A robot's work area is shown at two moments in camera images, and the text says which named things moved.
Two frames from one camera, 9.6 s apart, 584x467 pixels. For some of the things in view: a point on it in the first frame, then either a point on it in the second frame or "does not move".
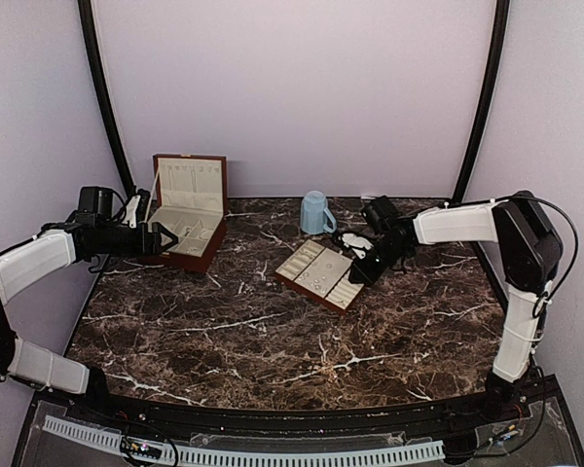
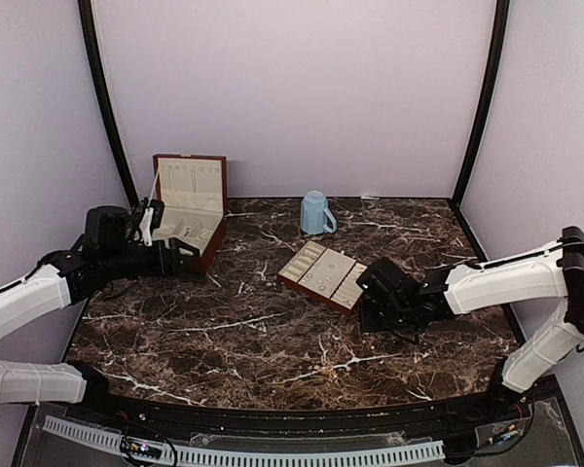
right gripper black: x=368 y=276 -> x=368 y=321
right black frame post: x=500 y=32 does not move
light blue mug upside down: x=313 y=210 does not move
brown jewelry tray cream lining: x=323 y=273 does not move
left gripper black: x=153 y=239 -> x=171 y=265
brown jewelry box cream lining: x=190 y=200 does not move
